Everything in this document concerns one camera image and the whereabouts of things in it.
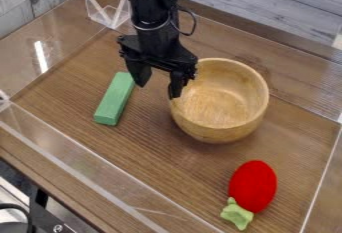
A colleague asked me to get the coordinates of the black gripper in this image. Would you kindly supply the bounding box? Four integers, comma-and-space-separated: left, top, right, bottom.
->
118, 25, 198, 99

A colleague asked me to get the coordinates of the red plush tomato toy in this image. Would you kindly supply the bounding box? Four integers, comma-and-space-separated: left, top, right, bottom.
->
221, 160, 278, 231

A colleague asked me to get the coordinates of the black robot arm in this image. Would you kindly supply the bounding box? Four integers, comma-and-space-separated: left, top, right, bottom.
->
118, 0, 198, 100

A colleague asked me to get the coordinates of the green rectangular block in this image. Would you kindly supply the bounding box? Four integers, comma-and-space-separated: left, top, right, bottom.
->
94, 72, 135, 126

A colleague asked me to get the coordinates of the wooden bowl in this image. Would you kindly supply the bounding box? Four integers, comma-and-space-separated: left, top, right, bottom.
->
170, 58, 270, 144

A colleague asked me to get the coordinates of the clear acrylic tray wall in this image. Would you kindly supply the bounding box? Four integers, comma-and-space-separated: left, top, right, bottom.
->
0, 91, 223, 233

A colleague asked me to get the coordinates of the black table frame bracket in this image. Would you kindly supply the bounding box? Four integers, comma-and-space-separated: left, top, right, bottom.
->
30, 188, 78, 233

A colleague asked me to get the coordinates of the black cable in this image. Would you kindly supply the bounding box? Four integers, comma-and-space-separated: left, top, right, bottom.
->
0, 202, 35, 233

